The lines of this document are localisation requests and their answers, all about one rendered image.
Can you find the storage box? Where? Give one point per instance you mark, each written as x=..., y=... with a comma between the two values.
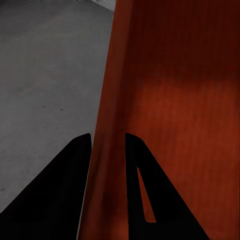
x=172, y=78

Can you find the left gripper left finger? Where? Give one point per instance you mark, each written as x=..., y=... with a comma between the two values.
x=50, y=207

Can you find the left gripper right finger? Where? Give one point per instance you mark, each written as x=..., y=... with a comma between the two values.
x=174, y=220

